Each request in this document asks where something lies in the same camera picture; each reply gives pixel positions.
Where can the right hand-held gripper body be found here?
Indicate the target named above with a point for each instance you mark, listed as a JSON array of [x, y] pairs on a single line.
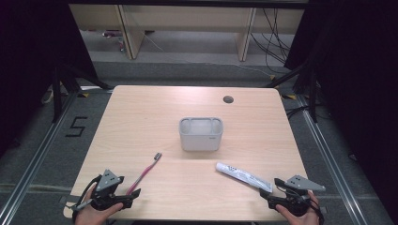
[[297, 193]]

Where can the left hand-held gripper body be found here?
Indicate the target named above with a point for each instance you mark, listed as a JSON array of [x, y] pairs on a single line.
[[108, 184]]

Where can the pink toothbrush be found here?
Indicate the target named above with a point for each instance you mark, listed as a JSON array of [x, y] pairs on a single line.
[[144, 173]]

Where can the white toothpaste tube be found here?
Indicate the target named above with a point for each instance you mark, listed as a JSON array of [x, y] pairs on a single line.
[[244, 176]]

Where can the grey plastic toothbrush holder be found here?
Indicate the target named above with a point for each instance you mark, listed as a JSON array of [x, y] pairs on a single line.
[[200, 137]]

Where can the person's right hand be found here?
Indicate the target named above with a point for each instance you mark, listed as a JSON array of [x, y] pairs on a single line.
[[298, 218]]

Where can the person's left hand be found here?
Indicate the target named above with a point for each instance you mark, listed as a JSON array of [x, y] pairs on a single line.
[[94, 215]]

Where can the black metal stand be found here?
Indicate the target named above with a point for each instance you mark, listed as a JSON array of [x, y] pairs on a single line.
[[57, 93], [313, 93]]

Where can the dark curtain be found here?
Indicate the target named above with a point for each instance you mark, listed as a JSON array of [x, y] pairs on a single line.
[[31, 62], [359, 78]]

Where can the small clutter under desk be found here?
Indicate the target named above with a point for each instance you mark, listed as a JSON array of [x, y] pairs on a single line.
[[120, 42]]

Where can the metal floor rail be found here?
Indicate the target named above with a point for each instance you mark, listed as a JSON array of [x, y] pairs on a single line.
[[331, 159], [34, 162]]

